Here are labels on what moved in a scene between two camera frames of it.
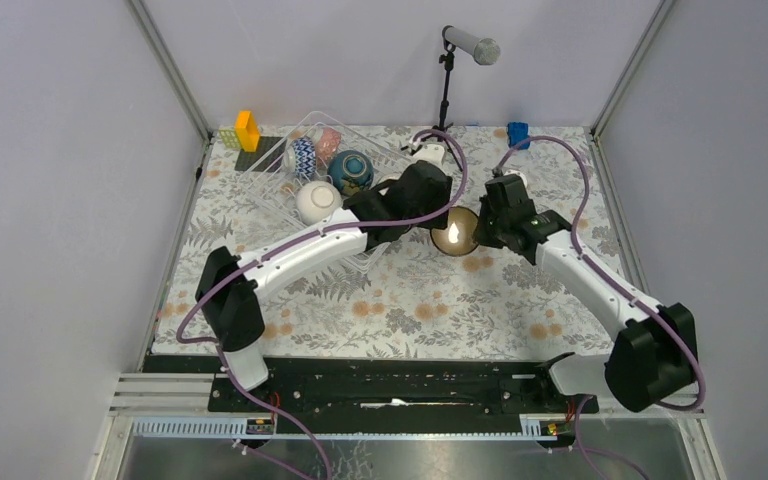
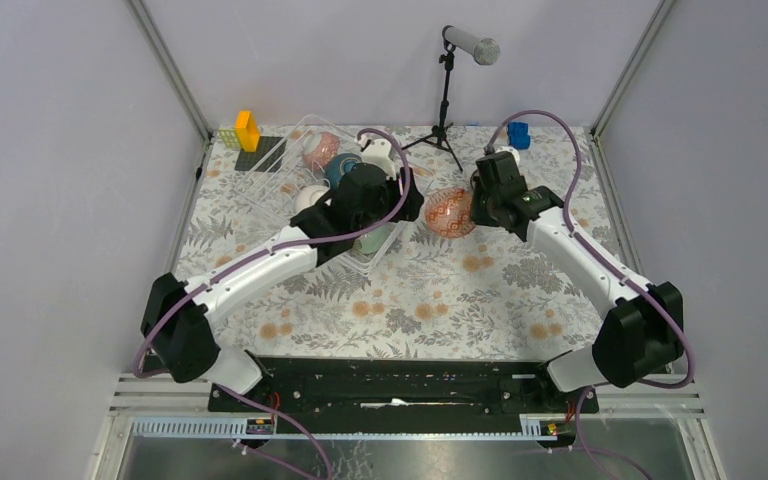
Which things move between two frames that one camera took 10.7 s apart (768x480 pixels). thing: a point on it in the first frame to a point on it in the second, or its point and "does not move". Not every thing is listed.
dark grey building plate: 267,157 does not move
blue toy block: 517,132 does not move
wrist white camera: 430,152 to 379,153
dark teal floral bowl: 350,172 does not move
